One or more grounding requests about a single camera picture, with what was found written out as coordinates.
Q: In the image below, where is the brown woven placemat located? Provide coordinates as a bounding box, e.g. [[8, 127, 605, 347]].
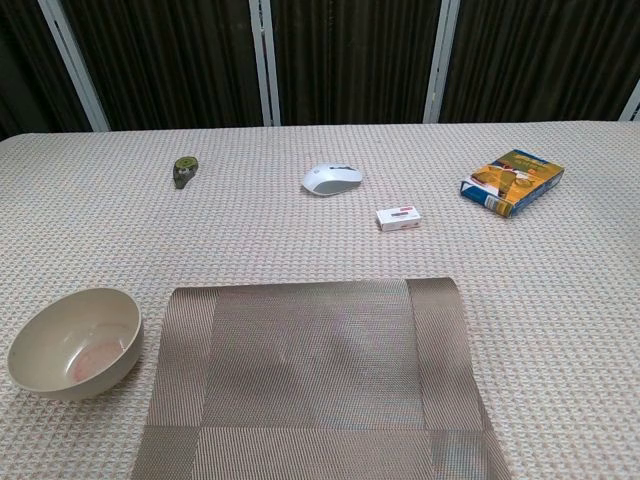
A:
[[130, 276, 514, 480]]

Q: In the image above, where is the beige plastic bowl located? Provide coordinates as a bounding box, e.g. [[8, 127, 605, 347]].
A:
[[6, 287, 144, 401]]

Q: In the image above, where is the beige woven tablecloth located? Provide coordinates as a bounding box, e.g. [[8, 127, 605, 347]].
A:
[[0, 119, 640, 480]]

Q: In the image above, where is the white and grey computer mouse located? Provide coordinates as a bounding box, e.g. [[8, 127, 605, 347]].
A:
[[301, 162, 364, 197]]

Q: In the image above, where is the small white cardboard box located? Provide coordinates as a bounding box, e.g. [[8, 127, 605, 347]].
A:
[[375, 204, 422, 233]]

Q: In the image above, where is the green correction tape dispenser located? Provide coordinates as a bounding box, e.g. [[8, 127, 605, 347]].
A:
[[172, 155, 200, 191]]

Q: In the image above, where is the blue and yellow snack box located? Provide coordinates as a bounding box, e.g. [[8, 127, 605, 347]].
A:
[[459, 148, 566, 220]]

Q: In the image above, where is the dark pleated curtain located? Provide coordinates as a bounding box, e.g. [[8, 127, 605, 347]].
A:
[[0, 0, 640, 141]]

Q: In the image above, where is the white metal frame post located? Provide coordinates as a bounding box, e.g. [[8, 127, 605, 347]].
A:
[[37, 0, 111, 133], [248, 0, 282, 127], [422, 0, 460, 125], [618, 79, 640, 123]]

